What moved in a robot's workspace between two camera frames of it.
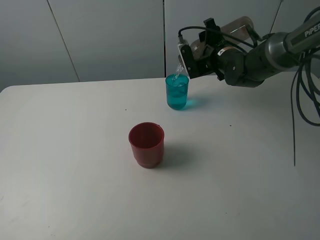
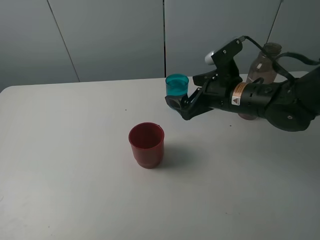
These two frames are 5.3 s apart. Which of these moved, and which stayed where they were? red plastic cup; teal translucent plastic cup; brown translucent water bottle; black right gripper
Moved: brown translucent water bottle; black right gripper
Stayed: red plastic cup; teal translucent plastic cup
